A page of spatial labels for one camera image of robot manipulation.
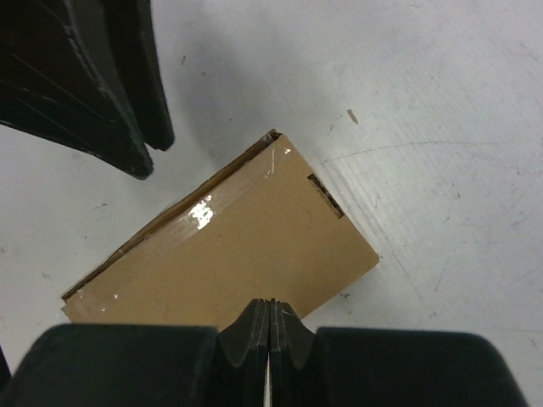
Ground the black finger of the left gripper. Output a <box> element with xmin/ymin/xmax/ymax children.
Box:
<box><xmin>104</xmin><ymin>0</ymin><xmax>175</xmax><ymax>151</ymax></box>
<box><xmin>1</xmin><ymin>1</ymin><xmax>153</xmax><ymax>179</ymax></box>

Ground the brown cardboard express box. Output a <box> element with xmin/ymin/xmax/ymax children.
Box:
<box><xmin>63</xmin><ymin>131</ymin><xmax>379</xmax><ymax>328</ymax></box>

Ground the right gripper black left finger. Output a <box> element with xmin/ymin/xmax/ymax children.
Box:
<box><xmin>1</xmin><ymin>299</ymin><xmax>270</xmax><ymax>406</ymax></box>

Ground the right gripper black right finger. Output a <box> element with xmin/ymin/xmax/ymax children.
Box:
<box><xmin>269</xmin><ymin>301</ymin><xmax>528</xmax><ymax>406</ymax></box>

